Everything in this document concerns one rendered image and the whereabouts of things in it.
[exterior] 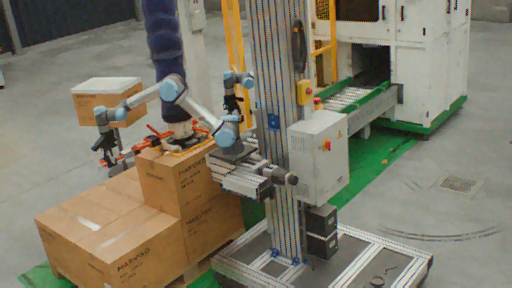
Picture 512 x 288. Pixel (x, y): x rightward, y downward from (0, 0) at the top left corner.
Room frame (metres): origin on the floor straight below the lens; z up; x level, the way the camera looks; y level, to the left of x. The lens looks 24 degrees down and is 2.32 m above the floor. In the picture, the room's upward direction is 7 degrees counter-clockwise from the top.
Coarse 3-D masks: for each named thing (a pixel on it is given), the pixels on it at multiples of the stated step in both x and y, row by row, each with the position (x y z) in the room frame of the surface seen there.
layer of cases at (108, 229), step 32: (96, 192) 3.46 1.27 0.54; (128, 192) 3.40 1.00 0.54; (224, 192) 3.25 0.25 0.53; (64, 224) 3.02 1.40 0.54; (96, 224) 2.98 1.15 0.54; (128, 224) 2.93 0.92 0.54; (160, 224) 2.88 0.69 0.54; (192, 224) 3.00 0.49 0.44; (224, 224) 3.22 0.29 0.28; (64, 256) 2.93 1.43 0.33; (96, 256) 2.59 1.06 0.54; (128, 256) 2.60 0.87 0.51; (160, 256) 2.77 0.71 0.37; (192, 256) 2.96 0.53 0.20
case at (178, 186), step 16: (176, 144) 3.29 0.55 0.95; (208, 144) 3.22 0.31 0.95; (144, 160) 3.11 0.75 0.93; (160, 160) 3.04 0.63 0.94; (176, 160) 3.01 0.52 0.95; (192, 160) 3.07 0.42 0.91; (144, 176) 3.14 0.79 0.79; (160, 176) 3.01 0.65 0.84; (176, 176) 2.95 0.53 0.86; (192, 176) 3.05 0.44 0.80; (208, 176) 3.15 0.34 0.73; (144, 192) 3.17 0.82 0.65; (160, 192) 3.04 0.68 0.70; (176, 192) 2.93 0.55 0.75; (192, 192) 3.03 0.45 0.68; (208, 192) 3.13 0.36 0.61; (160, 208) 3.07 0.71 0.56; (176, 208) 2.95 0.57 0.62; (192, 208) 3.01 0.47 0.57
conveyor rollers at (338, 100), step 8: (344, 88) 5.31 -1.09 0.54; (352, 88) 5.25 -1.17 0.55; (328, 96) 5.14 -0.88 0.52; (336, 96) 5.07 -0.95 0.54; (344, 96) 5.01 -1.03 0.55; (352, 96) 5.03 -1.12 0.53; (360, 96) 4.98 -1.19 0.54; (376, 96) 4.94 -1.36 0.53; (328, 104) 4.83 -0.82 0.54; (336, 104) 4.80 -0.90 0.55; (344, 104) 4.80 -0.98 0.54; (248, 144) 4.05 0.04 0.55
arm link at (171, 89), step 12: (168, 84) 2.71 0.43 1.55; (180, 84) 2.76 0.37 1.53; (168, 96) 2.70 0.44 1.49; (180, 96) 2.71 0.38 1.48; (192, 108) 2.71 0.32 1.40; (204, 108) 2.74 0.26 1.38; (204, 120) 2.70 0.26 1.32; (216, 120) 2.72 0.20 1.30; (216, 132) 2.67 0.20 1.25; (228, 132) 2.66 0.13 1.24; (228, 144) 2.66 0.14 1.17
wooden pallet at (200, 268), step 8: (240, 232) 3.33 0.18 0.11; (232, 240) 3.26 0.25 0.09; (216, 248) 3.13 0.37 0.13; (224, 248) 3.27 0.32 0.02; (208, 256) 3.18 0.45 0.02; (192, 264) 2.95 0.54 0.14; (200, 264) 3.09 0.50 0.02; (208, 264) 3.08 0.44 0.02; (56, 272) 3.11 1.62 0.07; (64, 272) 3.00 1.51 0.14; (184, 272) 2.89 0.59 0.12; (192, 272) 2.94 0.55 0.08; (200, 272) 3.00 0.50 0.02; (72, 280) 2.93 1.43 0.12; (168, 280) 2.78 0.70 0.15; (176, 280) 2.93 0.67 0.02; (184, 280) 2.88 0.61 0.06; (192, 280) 2.93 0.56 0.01
